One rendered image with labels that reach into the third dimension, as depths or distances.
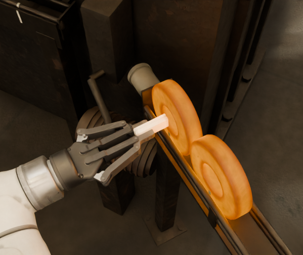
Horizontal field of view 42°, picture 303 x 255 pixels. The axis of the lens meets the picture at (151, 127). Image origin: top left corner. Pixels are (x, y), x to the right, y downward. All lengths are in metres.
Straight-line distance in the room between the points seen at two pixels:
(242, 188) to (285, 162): 0.97
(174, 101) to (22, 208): 0.33
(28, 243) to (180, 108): 0.35
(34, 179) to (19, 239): 0.10
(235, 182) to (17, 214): 0.37
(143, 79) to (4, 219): 0.40
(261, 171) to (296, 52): 0.65
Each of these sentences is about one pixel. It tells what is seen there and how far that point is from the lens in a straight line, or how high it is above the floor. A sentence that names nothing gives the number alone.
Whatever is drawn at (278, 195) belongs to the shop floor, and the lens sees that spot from 1.56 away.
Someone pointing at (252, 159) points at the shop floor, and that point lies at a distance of 1.60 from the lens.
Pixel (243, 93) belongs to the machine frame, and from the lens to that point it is 1.67.
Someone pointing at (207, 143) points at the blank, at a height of 0.79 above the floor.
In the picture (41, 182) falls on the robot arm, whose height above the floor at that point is 0.73.
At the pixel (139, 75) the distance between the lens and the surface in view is 0.89.
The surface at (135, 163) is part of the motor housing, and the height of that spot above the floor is 0.50.
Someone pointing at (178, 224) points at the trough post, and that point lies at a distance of 1.44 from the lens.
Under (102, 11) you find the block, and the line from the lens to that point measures 0.87.
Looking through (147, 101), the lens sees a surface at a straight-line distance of 0.85.
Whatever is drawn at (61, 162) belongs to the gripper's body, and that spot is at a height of 0.74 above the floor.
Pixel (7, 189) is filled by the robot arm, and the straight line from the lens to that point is 0.74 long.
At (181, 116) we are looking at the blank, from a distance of 0.73.
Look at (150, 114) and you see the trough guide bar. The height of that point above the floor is 0.68.
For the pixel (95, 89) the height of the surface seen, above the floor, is 0.60.
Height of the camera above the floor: 1.38
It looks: 58 degrees down
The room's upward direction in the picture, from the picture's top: straight up
